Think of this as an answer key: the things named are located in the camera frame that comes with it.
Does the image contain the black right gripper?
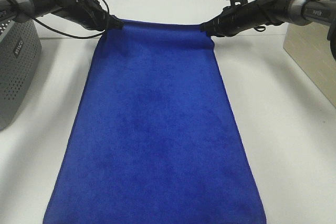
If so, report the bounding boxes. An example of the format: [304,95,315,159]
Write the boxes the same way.
[200,7,236,37]

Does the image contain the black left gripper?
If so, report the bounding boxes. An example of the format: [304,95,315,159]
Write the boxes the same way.
[76,0,124,31]

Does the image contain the blue microfibre towel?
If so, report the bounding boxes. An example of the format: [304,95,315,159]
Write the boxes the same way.
[43,20,266,223]

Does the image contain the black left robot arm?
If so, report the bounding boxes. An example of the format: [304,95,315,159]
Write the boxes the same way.
[1,0,123,32]

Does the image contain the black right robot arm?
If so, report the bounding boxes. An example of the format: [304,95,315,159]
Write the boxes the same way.
[201,0,335,56]

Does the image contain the grey perforated plastic basket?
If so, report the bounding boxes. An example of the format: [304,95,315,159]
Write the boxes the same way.
[1,0,41,130]

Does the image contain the beige storage box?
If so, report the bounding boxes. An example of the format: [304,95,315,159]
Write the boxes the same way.
[282,0,336,109]

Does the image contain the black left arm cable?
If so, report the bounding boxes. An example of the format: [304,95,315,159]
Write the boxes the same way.
[34,0,112,40]

